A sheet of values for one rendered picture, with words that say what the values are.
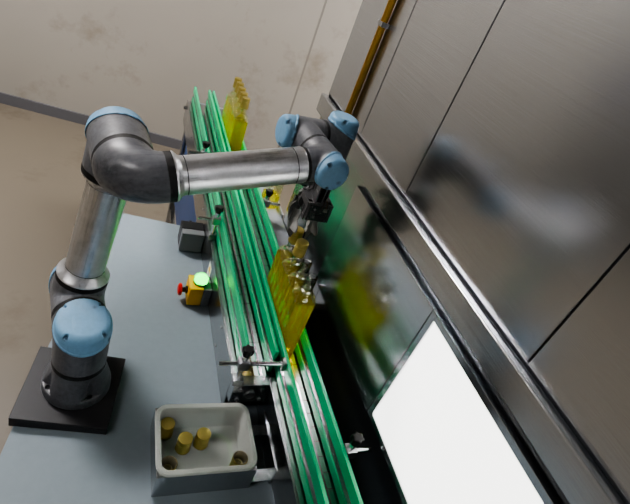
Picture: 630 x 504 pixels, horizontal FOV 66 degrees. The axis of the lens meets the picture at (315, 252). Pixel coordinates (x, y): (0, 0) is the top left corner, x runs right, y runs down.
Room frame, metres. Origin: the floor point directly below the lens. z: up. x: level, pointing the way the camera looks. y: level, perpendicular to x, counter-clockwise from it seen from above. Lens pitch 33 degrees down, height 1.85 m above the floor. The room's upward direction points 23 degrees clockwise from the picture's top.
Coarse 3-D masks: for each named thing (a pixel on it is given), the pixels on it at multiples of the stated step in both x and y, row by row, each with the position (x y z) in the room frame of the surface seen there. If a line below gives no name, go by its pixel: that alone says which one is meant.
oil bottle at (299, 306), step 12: (300, 288) 0.99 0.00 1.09; (288, 300) 0.99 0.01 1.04; (300, 300) 0.96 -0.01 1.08; (312, 300) 0.98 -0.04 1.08; (288, 312) 0.97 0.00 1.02; (300, 312) 0.96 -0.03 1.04; (288, 324) 0.96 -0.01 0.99; (300, 324) 0.97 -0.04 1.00; (288, 336) 0.96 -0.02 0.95; (288, 348) 0.97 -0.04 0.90
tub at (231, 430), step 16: (160, 416) 0.67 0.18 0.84; (176, 416) 0.70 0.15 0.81; (192, 416) 0.72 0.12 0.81; (208, 416) 0.74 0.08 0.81; (224, 416) 0.76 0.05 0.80; (240, 416) 0.77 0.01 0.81; (160, 432) 0.63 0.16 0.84; (176, 432) 0.69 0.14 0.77; (192, 432) 0.71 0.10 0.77; (224, 432) 0.74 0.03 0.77; (240, 432) 0.74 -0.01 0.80; (160, 448) 0.60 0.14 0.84; (192, 448) 0.67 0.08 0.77; (208, 448) 0.69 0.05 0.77; (224, 448) 0.70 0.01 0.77; (240, 448) 0.71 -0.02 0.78; (160, 464) 0.57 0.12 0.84; (192, 464) 0.64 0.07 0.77; (208, 464) 0.65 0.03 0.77; (224, 464) 0.67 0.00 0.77
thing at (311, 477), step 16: (224, 128) 2.03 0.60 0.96; (240, 192) 1.55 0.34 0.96; (256, 256) 1.23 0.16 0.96; (272, 304) 1.04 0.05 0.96; (272, 320) 0.99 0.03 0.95; (288, 368) 0.84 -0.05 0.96; (288, 384) 0.81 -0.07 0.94; (288, 400) 0.79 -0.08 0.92; (288, 416) 0.76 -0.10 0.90; (304, 416) 0.73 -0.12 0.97; (304, 432) 0.69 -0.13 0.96; (304, 448) 0.67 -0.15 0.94; (304, 464) 0.65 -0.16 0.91; (304, 480) 0.62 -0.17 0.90; (320, 480) 0.59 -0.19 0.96; (320, 496) 0.57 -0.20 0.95
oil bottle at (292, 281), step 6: (288, 276) 1.04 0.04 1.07; (294, 276) 1.03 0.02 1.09; (288, 282) 1.03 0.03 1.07; (294, 282) 1.01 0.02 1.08; (300, 282) 1.02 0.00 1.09; (282, 288) 1.04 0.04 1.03; (288, 288) 1.01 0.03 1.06; (282, 294) 1.03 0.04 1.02; (288, 294) 1.01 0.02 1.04; (282, 300) 1.02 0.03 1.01; (276, 306) 1.04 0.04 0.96; (282, 306) 1.01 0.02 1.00; (276, 312) 1.03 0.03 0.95
